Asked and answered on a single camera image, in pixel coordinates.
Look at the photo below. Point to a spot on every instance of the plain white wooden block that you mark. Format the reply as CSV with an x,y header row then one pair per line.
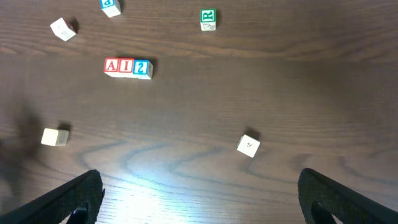
x,y
62,29

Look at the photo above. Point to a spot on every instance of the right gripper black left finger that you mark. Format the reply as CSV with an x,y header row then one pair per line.
x,y
79,199

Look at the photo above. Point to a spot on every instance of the blue letter P block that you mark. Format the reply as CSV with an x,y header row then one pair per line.
x,y
110,7

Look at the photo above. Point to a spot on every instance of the yellow wooden block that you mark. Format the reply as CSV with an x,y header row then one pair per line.
x,y
54,137

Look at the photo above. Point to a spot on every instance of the white block with red drawing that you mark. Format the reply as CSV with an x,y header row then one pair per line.
x,y
248,145

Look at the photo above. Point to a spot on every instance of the red letter I block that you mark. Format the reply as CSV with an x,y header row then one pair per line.
x,y
125,67

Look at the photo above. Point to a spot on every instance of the blue number 2 block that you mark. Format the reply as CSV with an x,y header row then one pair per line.
x,y
143,69

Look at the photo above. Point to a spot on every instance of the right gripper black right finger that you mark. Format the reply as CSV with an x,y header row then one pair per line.
x,y
324,200

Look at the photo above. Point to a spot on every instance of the green letter R block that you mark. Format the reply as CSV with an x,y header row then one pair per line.
x,y
208,19

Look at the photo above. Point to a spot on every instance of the red letter A block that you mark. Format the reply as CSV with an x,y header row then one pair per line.
x,y
111,66

